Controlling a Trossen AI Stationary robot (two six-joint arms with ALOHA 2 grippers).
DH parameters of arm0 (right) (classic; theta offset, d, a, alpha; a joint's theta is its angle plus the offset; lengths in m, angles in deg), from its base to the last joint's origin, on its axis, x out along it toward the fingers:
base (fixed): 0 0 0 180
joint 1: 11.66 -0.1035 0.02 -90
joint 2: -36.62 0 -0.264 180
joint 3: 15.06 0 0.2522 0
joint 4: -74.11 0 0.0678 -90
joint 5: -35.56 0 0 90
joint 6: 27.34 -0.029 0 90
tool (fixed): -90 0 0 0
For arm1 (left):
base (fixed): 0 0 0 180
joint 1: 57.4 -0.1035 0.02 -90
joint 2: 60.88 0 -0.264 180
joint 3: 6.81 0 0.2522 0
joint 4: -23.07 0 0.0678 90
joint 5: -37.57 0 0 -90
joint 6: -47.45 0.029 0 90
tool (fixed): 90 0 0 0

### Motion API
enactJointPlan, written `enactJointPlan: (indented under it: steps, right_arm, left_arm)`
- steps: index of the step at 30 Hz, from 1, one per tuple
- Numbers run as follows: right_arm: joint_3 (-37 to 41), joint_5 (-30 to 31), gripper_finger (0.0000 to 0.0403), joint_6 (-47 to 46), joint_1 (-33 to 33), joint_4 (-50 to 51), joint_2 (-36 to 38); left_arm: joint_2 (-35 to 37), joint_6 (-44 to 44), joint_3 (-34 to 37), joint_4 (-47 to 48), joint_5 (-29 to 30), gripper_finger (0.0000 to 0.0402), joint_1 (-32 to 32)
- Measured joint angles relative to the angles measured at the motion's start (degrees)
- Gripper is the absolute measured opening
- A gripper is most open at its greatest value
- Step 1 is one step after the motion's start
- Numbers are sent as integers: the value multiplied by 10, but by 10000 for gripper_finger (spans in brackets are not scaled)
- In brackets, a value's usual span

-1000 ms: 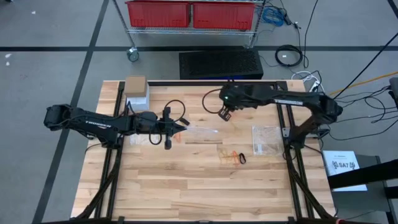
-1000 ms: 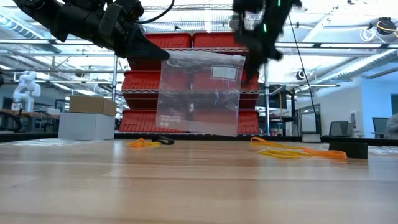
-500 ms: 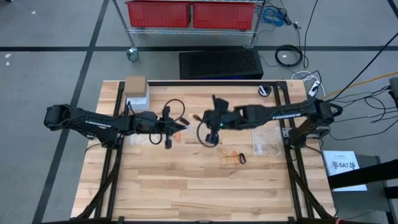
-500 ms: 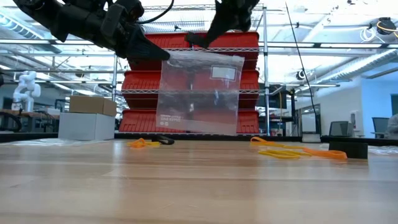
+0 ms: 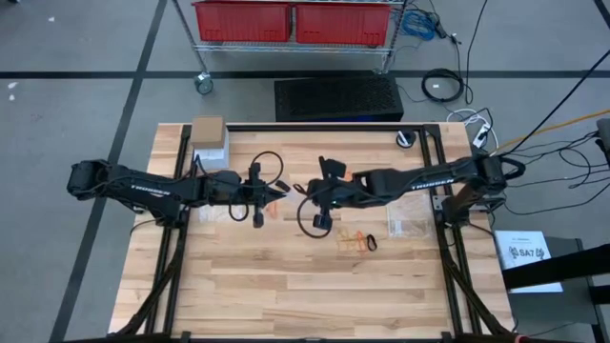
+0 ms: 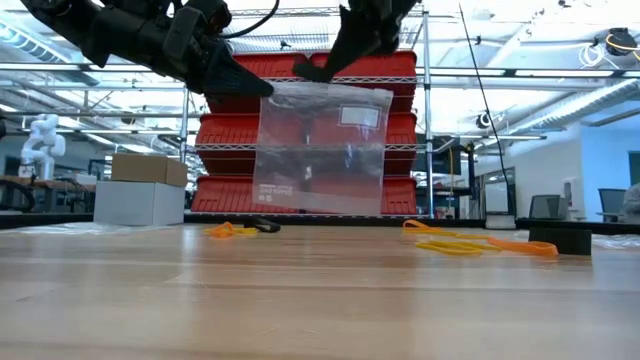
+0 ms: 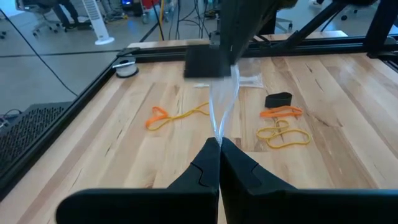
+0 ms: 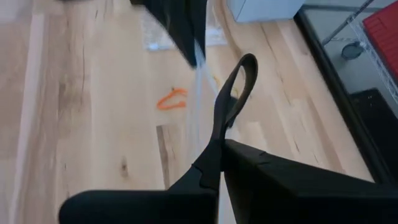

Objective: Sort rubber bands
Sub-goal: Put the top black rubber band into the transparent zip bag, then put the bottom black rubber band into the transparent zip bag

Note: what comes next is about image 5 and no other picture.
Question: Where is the thick black cable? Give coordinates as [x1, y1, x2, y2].
[489, 60, 610, 157]

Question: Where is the black perforated box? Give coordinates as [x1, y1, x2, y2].
[274, 74, 405, 123]

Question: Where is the black looped camera cable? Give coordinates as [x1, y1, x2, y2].
[296, 193, 335, 239]
[227, 151, 286, 223]

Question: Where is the white box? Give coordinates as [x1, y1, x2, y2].
[193, 128, 231, 172]

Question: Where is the yellow cable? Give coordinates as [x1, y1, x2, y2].
[495, 108, 610, 152]

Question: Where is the thin black cable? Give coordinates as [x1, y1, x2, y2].
[464, 0, 490, 105]

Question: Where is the black white tape roll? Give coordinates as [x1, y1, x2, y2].
[395, 129, 417, 150]

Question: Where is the red plastic bin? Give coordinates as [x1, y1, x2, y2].
[294, 2, 393, 47]
[192, 0, 293, 43]

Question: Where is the black coiled cable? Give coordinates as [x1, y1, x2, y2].
[420, 68, 466, 104]

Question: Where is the blue coiled cable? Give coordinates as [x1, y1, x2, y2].
[398, 8, 438, 42]

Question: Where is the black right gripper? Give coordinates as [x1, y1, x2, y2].
[294, 155, 364, 231]

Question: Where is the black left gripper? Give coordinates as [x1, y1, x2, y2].
[208, 161, 291, 230]

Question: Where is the white printed paper sheet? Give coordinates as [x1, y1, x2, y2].
[494, 230, 565, 294]

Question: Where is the white power strip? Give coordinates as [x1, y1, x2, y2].
[471, 122, 492, 150]

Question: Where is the chrome wire shelf rack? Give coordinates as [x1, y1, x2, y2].
[170, 0, 412, 95]

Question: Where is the grey side cart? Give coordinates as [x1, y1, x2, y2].
[499, 235, 610, 343]

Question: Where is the brown cardboard box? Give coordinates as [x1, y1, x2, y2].
[189, 115, 227, 150]

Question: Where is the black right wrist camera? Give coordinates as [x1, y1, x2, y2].
[323, 181, 345, 207]

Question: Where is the white cable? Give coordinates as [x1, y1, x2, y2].
[446, 108, 500, 152]

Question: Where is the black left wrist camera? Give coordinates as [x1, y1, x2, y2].
[239, 180, 259, 206]

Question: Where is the black cable bundle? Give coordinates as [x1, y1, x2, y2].
[495, 128, 610, 216]

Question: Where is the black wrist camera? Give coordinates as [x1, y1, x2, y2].
[323, 181, 345, 207]
[239, 180, 259, 206]

